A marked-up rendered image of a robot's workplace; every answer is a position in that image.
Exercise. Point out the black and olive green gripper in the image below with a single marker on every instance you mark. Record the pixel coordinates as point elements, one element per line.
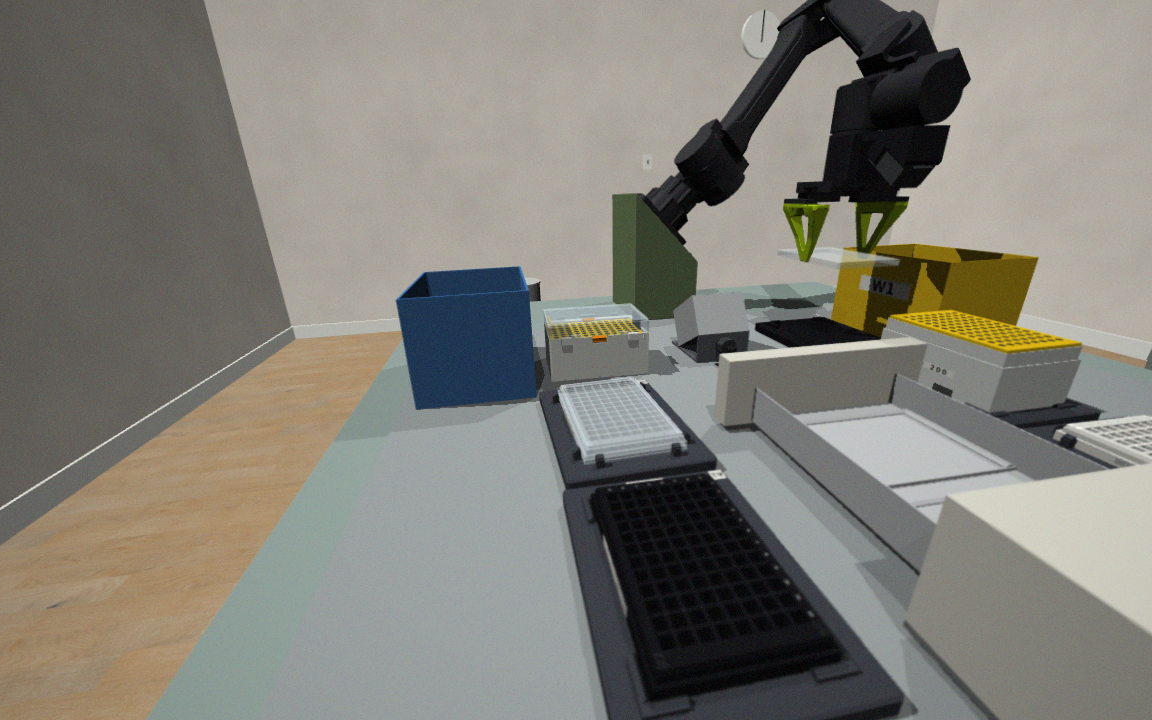
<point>871,196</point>

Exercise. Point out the yellow open-top bin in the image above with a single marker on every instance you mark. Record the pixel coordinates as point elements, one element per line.
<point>933,278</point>

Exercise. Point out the blue open-top bin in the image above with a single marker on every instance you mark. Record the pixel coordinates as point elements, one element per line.
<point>471,348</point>

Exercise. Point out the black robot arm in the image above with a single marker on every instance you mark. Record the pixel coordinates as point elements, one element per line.
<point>918,95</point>

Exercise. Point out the pale grey bench mat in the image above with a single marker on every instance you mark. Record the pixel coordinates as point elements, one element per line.
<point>453,592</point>

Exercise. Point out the white multi-well plate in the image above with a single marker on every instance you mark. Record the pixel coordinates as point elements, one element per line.
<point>618,418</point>

